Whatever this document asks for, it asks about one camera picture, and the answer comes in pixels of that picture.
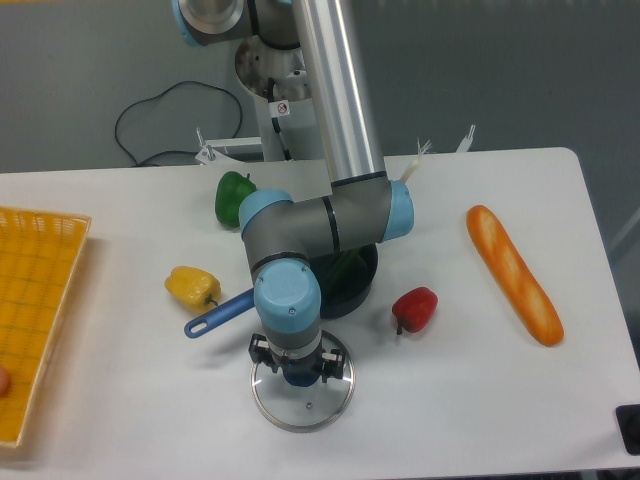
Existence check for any black floor cable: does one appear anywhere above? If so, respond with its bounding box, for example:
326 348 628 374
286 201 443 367
114 80 244 168

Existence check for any red bell pepper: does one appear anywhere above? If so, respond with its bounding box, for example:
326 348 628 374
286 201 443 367
391 287 438 335

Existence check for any dark blue saucepan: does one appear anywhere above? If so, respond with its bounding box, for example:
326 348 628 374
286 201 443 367
184 245 378 338

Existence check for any black corner device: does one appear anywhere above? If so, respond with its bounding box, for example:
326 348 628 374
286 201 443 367
615 404 640 456

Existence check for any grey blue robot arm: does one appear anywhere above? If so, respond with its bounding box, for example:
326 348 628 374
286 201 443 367
173 1 414 387

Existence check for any orange baguette bread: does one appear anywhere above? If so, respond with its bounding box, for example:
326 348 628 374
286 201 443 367
466 205 564 347

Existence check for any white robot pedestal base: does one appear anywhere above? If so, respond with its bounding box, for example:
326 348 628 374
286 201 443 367
193 34 477 164

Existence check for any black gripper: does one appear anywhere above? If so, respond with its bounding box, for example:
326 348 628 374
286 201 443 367
248 333 345 383

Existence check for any green scallion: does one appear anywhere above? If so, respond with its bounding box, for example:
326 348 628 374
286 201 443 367
318 140 432 303

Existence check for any yellow bell pepper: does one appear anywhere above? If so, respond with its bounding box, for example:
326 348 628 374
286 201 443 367
164 266 221 315

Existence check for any glass pot lid blue knob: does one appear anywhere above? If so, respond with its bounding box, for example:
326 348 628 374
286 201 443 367
250 331 356 433

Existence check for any green bell pepper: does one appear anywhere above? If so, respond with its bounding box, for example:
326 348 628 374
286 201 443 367
214 171 257 228

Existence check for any yellow wicker basket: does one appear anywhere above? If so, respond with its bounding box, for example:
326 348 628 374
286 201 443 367
1 206 92 448

